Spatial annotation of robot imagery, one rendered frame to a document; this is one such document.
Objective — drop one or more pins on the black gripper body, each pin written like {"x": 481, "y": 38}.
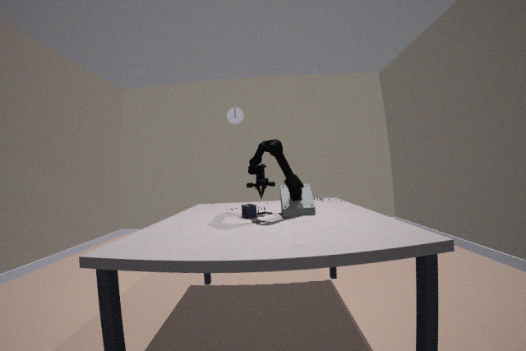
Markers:
{"x": 272, "y": 184}

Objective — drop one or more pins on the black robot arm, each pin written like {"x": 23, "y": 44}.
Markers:
{"x": 275, "y": 148}

